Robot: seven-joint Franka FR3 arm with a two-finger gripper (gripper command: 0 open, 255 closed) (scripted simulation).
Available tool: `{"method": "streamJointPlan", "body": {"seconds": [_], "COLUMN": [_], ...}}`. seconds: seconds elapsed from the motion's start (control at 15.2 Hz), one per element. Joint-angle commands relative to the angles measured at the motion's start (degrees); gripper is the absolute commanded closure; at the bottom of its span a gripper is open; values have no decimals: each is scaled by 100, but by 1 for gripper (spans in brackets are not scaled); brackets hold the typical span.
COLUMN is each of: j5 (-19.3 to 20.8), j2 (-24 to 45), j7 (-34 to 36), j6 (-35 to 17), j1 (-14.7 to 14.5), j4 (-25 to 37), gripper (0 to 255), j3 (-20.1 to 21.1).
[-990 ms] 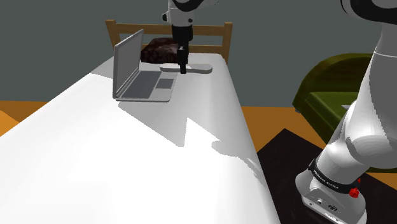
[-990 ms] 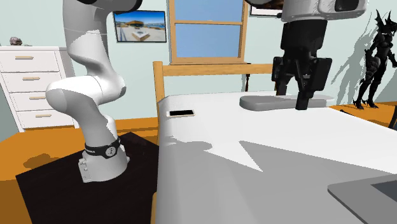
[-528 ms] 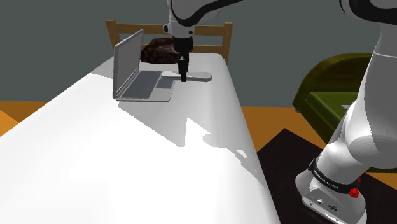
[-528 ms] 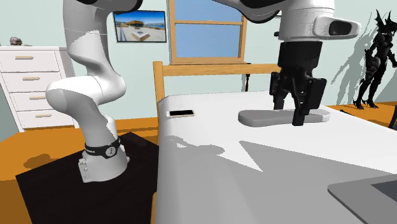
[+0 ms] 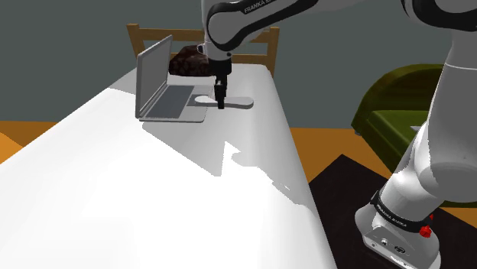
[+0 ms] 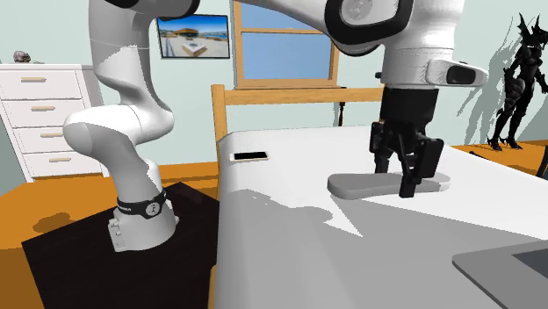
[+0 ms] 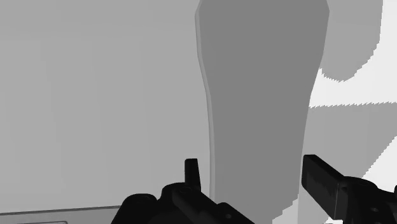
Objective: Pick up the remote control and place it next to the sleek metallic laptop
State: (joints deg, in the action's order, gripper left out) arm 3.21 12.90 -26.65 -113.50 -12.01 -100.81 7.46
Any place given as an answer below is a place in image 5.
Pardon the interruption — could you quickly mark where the dark brown lumpy object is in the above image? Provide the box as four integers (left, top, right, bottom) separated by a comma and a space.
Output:
168, 44, 214, 79

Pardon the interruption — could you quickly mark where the white flat oblong object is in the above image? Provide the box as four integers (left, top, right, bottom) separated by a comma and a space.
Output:
193, 95, 255, 111

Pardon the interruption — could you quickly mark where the grey open laptop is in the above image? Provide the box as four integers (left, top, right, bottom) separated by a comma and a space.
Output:
135, 34, 216, 124

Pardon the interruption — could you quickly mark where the wooden chair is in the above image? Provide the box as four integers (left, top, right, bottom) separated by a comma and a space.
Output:
126, 23, 281, 78

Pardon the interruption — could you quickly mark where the white table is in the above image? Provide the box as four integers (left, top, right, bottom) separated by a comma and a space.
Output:
0, 63, 339, 269

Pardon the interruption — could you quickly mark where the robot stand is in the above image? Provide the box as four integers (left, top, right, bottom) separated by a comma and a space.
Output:
307, 153, 477, 269

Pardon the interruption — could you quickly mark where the green sofa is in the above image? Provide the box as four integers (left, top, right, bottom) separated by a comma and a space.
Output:
350, 63, 477, 209

